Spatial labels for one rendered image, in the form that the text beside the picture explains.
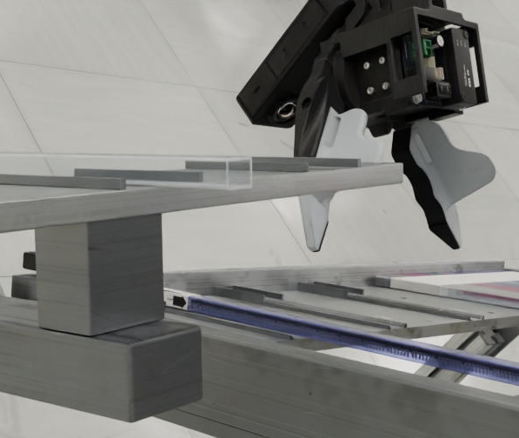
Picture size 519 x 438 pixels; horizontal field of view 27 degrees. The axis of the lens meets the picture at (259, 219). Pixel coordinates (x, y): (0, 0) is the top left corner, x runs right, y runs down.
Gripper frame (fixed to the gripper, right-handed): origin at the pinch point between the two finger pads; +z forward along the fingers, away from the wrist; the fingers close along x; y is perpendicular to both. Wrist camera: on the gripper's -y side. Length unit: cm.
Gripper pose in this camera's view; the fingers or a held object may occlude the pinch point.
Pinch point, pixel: (382, 255)
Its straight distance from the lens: 68.8
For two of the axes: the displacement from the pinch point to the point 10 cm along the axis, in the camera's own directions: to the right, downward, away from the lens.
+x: 6.9, 0.1, 7.2
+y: 7.1, -1.7, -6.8
